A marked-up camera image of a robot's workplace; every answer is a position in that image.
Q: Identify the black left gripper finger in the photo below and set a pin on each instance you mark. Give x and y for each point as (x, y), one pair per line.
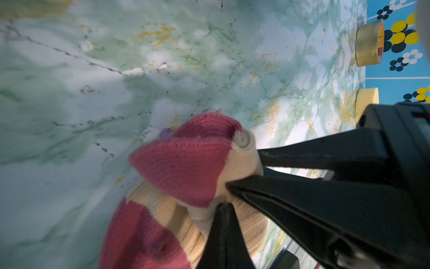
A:
(225, 247)

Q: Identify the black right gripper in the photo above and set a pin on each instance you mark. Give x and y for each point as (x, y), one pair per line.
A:
(352, 225)

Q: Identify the tan maroon striped sock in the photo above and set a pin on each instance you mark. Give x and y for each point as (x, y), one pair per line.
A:
(165, 220)

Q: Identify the red green tape roll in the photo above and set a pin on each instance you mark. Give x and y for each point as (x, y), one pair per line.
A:
(370, 44)

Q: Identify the yellow round sponge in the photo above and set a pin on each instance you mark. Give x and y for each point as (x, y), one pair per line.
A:
(364, 98)

